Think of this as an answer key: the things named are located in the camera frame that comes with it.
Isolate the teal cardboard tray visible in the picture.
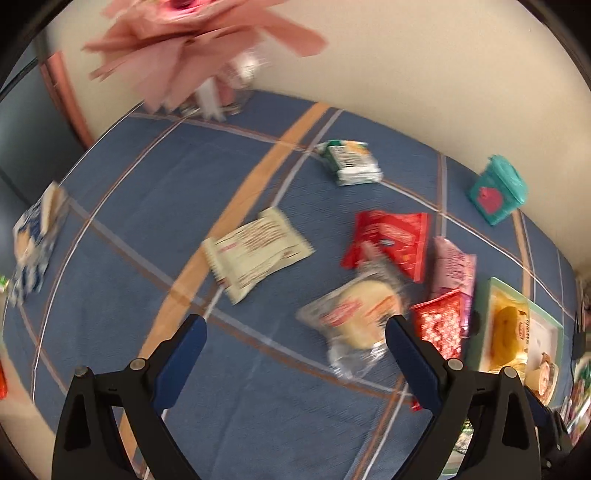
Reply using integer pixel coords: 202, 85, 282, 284
462, 277, 565, 407

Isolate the pink snack packet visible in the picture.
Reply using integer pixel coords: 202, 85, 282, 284
429, 236, 477, 301

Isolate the green and white packet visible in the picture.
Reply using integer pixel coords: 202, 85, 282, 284
315, 140, 384, 186

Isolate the cream orange print packet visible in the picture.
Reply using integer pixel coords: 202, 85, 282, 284
202, 207, 315, 305

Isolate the jelly cup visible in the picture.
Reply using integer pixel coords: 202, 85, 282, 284
526, 353, 559, 401

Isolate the red honeycomb foil packet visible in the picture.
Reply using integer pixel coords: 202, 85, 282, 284
410, 290, 472, 361

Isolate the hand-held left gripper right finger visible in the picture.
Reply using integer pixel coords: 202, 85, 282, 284
385, 315, 542, 480

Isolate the pink wooden rail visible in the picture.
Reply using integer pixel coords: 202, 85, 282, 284
39, 51, 95, 148

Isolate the red flower print packet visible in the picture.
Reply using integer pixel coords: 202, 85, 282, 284
341, 210, 431, 283

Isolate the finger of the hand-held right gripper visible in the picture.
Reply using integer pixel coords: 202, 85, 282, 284
525, 393, 557, 435

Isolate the pile of assorted snack packets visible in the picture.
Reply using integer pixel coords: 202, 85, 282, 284
561, 360, 591, 437

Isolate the clear bread packet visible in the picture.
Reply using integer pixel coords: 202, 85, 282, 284
296, 261, 411, 379

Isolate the clear glass vase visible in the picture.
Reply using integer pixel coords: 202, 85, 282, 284
178, 46, 269, 121

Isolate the pink paper flower bouquet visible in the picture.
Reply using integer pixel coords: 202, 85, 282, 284
83, 0, 328, 114

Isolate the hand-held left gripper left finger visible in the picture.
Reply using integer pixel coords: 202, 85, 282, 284
52, 314, 208, 480

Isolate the blue plaid bedsheet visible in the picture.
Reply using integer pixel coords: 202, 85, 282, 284
0, 90, 583, 480

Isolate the blue and white packet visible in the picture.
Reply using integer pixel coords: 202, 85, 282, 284
11, 181, 70, 305

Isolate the yellow cake packet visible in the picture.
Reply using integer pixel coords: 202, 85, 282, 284
489, 302, 532, 370

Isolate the teal toy box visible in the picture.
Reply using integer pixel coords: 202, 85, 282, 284
467, 154, 528, 227

